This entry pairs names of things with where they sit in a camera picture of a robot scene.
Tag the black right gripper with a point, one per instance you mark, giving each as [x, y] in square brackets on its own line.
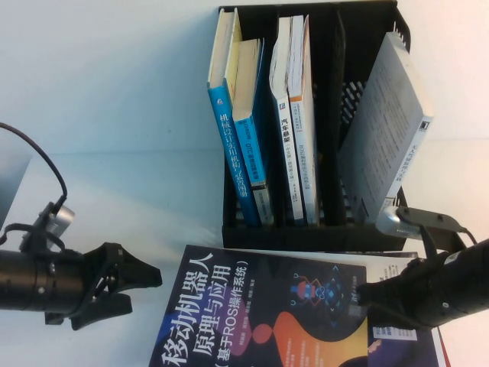
[435, 294]

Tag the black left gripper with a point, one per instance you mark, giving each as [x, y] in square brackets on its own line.
[68, 283]

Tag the dark mobile robot book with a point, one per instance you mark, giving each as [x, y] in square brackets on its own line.
[248, 306]

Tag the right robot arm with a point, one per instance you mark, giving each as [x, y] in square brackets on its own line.
[475, 283]

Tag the grey cover white spine book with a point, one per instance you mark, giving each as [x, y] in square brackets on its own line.
[382, 134]

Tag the white book with orange band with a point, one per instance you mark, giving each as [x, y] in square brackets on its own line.
[305, 153]

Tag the tall blue spine book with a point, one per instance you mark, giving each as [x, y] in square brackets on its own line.
[229, 153]

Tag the white spine car suspension book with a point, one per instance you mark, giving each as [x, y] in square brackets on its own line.
[286, 153]

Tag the short blue spine book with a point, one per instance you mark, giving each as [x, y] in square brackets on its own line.
[248, 153]

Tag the black mesh book stand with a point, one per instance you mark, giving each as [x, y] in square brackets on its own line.
[328, 114]

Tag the white magazine with man portrait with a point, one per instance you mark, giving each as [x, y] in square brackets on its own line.
[393, 344]

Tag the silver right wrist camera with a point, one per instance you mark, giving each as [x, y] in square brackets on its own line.
[397, 223]

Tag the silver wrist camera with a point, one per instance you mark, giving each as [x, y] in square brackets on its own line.
[61, 219]
[397, 223]

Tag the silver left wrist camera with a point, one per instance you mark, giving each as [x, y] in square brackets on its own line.
[61, 219]

